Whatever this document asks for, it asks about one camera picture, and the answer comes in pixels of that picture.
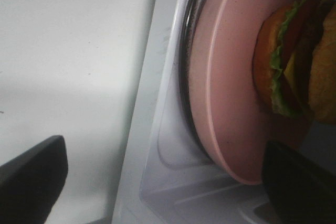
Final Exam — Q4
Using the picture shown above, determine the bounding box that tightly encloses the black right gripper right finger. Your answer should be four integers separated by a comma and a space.
261, 141, 335, 223

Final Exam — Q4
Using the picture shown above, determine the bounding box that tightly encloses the pink round plate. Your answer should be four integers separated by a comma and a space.
188, 0, 311, 185

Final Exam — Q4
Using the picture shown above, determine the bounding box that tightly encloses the burger with lettuce and cheese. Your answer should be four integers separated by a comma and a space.
253, 0, 335, 124

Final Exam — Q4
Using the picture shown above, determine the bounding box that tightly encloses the glass microwave turntable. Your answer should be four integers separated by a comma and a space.
177, 0, 218, 166

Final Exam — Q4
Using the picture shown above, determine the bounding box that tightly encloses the white microwave oven body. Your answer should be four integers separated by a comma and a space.
113, 0, 335, 223

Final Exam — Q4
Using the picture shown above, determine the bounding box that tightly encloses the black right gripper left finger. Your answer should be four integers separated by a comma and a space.
1, 135, 68, 223

